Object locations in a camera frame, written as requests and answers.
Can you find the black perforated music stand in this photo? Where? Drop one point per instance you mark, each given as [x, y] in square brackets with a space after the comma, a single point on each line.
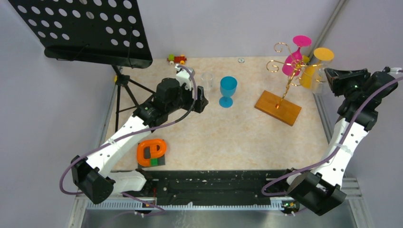
[108, 32]

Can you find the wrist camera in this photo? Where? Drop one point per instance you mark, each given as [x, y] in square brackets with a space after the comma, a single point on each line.
[393, 70]
[183, 77]

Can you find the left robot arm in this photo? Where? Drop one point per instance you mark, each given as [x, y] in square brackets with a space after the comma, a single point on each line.
[92, 173]

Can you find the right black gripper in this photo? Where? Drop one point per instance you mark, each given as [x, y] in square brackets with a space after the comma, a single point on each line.
[335, 78]

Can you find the grey corner pipe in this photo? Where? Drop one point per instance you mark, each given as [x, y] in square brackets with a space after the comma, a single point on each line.
[341, 4]

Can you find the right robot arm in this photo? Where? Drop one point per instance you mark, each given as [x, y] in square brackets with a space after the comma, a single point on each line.
[319, 187]

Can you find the pink wine glass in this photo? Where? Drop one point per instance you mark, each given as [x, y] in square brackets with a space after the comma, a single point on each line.
[290, 63]

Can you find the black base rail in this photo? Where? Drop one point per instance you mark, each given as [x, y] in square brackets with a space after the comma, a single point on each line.
[207, 188]

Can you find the wooden gold wine glass rack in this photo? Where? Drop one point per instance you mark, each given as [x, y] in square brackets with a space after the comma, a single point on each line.
[277, 106]

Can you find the blue wine glass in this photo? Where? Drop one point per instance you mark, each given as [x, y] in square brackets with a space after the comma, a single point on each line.
[228, 85]

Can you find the red green toy train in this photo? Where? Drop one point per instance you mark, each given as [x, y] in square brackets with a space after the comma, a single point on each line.
[173, 59]

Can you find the orange tape dispenser toy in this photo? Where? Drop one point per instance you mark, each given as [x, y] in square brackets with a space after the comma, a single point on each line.
[151, 153]

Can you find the yellow wine glass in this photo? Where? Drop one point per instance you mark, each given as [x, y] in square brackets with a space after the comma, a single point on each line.
[310, 75]

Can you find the tall clear wine glass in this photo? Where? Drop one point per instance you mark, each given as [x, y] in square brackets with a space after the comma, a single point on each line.
[207, 81]

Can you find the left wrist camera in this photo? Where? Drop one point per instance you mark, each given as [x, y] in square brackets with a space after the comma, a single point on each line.
[183, 77]

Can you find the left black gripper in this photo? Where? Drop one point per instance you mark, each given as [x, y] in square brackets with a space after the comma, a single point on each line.
[199, 104]

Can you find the patterned clear glass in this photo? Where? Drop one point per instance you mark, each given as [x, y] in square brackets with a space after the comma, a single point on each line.
[319, 83]

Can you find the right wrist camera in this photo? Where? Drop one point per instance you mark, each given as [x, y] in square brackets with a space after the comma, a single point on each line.
[393, 70]

